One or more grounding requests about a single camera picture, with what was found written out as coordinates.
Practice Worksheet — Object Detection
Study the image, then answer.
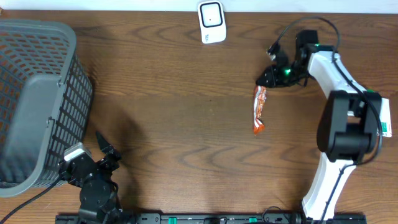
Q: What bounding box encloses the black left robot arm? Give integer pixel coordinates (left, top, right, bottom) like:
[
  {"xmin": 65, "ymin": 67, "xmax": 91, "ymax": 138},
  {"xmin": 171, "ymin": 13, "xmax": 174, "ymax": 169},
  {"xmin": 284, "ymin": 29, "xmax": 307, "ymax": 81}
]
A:
[{"xmin": 58, "ymin": 131, "xmax": 136, "ymax": 223}]

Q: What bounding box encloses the grey plastic basket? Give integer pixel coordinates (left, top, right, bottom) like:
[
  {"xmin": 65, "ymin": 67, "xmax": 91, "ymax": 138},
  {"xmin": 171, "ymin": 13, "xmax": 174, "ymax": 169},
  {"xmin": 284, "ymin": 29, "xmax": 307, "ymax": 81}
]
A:
[{"xmin": 1, "ymin": 19, "xmax": 93, "ymax": 197}]

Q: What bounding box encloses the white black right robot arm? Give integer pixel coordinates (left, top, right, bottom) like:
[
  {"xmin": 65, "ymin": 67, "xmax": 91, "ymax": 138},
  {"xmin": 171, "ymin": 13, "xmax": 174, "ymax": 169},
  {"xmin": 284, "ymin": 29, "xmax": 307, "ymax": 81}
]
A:
[{"xmin": 253, "ymin": 42, "xmax": 384, "ymax": 223}]

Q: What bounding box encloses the white Panadol medicine box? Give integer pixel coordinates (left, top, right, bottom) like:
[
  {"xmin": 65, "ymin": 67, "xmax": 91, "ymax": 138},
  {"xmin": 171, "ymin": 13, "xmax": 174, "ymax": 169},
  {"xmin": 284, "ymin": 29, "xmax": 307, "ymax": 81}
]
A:
[{"xmin": 380, "ymin": 98, "xmax": 392, "ymax": 138}]

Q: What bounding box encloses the black mounting rail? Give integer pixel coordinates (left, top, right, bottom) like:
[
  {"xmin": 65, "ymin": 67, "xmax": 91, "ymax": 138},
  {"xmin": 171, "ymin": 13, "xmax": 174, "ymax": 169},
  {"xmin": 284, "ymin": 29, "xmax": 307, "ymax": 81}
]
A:
[{"xmin": 55, "ymin": 212, "xmax": 367, "ymax": 224}]

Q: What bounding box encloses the red Top chocolate bar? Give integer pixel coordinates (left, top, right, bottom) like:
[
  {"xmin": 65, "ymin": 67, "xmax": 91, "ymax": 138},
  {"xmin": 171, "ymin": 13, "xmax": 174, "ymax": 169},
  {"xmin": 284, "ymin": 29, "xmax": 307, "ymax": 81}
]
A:
[{"xmin": 253, "ymin": 85, "xmax": 267, "ymax": 135}]

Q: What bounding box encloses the white barcode scanner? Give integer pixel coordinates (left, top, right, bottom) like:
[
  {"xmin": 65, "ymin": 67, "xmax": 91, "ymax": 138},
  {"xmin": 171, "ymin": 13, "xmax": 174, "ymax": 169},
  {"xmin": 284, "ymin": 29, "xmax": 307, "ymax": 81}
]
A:
[{"xmin": 197, "ymin": 1, "xmax": 227, "ymax": 44}]

